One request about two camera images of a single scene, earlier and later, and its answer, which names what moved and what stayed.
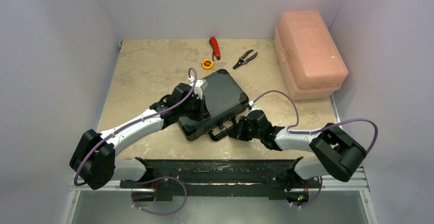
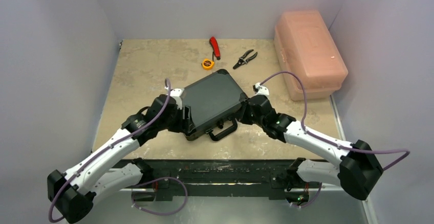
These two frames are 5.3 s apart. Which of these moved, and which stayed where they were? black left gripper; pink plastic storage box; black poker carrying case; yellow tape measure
Moved: black left gripper
Stayed: yellow tape measure; pink plastic storage box; black poker carrying case
